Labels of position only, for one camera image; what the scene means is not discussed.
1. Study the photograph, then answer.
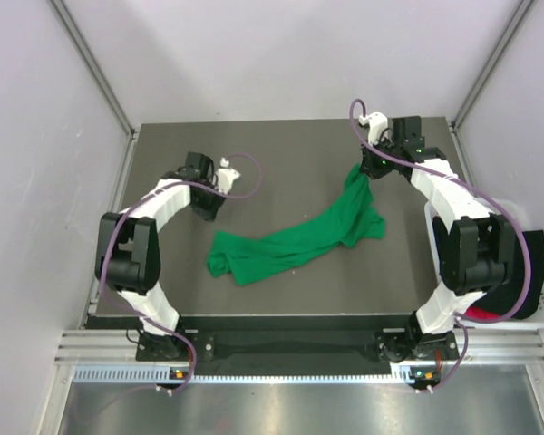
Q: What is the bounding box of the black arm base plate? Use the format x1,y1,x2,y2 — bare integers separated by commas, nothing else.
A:
134,329,459,363

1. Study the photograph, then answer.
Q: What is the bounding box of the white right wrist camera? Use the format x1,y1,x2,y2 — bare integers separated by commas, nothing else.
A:
358,111,389,146

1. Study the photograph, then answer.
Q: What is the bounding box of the aluminium left frame post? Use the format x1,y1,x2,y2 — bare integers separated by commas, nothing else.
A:
46,0,136,139

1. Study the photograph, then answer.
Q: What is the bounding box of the red t shirt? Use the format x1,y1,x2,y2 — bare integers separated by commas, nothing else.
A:
465,305,500,322

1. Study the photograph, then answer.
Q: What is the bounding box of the aluminium right frame post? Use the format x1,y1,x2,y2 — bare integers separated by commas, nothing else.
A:
450,0,538,132

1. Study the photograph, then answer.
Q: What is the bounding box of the grey slotted cable duct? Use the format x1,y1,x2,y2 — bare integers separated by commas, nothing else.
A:
73,364,442,385

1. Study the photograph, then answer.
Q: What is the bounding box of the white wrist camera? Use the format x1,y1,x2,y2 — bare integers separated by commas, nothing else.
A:
212,158,241,194
358,111,389,146

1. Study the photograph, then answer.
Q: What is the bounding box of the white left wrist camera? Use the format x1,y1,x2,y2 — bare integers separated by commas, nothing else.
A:
212,158,241,194

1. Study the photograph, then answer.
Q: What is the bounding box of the aluminium frame post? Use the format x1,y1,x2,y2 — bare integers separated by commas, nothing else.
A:
450,0,538,132
46,0,136,139

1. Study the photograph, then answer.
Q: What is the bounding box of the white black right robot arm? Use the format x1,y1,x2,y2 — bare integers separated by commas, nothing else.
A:
358,112,517,363

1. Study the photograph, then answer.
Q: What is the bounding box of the green t shirt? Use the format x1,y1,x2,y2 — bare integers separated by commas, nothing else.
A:
206,164,386,285

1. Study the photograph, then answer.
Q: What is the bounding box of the black t shirt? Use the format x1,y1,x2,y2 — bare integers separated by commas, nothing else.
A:
478,228,544,321

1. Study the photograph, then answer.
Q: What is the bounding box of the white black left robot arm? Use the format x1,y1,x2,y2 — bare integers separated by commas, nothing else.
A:
95,159,240,361

